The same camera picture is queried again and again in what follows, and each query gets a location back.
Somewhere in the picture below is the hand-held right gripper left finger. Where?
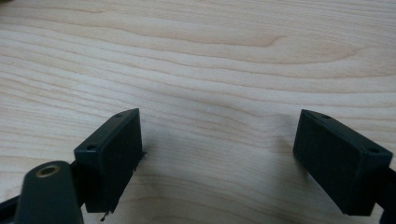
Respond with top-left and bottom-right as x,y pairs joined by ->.
73,107 -> 147,222

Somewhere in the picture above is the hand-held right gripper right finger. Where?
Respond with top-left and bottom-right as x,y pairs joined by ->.
292,108 -> 394,217

